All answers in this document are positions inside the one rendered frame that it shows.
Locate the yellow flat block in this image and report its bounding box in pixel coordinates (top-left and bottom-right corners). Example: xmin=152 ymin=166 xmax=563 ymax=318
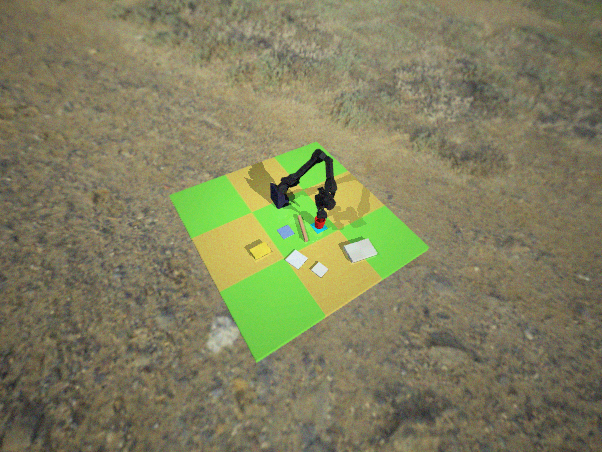
xmin=250 ymin=242 xmax=271 ymax=260

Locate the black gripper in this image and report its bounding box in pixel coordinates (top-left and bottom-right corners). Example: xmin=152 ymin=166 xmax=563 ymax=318
xmin=315 ymin=194 xmax=327 ymax=219

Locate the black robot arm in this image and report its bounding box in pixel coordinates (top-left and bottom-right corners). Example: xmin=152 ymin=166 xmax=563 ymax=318
xmin=275 ymin=149 xmax=337 ymax=210

